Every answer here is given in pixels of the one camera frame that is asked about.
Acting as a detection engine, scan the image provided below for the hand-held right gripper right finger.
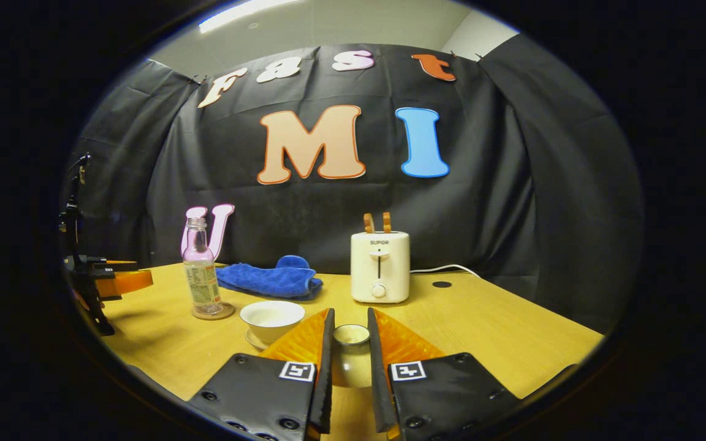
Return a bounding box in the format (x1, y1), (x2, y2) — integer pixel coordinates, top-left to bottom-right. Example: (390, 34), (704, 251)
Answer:
(367, 307), (522, 441)

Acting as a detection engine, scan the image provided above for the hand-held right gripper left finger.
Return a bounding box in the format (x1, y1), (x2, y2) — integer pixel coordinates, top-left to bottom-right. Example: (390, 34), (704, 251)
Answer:
(188, 308), (336, 441)

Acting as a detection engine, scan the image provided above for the pale green teacup lid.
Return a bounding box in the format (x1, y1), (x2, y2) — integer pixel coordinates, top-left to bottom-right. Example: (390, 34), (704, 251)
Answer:
(332, 323), (373, 389)

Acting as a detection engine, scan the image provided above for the clear plastic water bottle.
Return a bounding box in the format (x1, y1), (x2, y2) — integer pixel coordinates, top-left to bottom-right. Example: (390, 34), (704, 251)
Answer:
(182, 217), (225, 316)

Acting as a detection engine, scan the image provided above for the pale green teacup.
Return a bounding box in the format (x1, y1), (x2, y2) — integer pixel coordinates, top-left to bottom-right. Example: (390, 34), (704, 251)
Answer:
(240, 300), (306, 345)

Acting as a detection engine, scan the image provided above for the round wooden coaster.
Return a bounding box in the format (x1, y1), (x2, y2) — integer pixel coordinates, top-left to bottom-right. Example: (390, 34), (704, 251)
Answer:
(192, 302), (236, 321)

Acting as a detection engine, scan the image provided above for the black tripod stand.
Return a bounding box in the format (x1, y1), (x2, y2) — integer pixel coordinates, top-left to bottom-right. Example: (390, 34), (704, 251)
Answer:
(59, 153), (92, 258)

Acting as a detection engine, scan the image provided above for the pale green saucer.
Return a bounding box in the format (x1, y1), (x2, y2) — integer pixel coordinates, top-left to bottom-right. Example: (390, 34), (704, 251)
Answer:
(245, 329), (275, 351)

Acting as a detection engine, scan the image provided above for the blue towel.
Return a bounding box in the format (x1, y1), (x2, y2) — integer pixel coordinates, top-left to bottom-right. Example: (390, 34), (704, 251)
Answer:
(216, 255), (324, 301)

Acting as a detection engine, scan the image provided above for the white toaster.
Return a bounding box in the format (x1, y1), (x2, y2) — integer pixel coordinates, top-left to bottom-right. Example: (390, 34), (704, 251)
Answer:
(351, 231), (411, 304)

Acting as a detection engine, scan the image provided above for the black backdrop cloth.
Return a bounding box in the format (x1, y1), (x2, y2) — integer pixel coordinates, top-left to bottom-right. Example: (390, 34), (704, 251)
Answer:
(62, 43), (645, 334)

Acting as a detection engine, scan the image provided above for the white toaster power cable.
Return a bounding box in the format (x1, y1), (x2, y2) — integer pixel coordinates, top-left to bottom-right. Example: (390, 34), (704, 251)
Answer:
(409, 264), (481, 279)

